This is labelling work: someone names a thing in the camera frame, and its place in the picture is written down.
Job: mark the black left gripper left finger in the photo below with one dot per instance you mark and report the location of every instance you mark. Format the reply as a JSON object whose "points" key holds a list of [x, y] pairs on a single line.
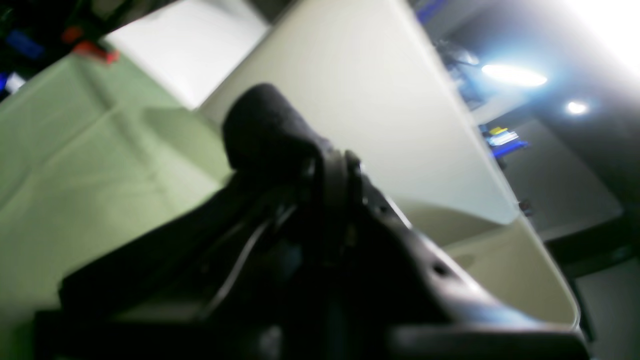
{"points": [[227, 280]]}

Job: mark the black t-shirt with colourful print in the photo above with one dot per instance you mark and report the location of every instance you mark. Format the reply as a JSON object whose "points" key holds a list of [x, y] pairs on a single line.
{"points": [[264, 134]]}

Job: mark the light green table cloth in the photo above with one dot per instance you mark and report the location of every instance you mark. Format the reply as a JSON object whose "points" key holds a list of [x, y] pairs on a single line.
{"points": [[92, 156]]}

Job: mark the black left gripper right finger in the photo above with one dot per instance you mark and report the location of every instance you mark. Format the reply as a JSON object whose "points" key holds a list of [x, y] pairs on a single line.
{"points": [[392, 294]]}

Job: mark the red black clamp left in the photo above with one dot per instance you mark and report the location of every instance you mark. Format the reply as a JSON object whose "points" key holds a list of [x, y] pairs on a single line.
{"points": [[78, 42]]}

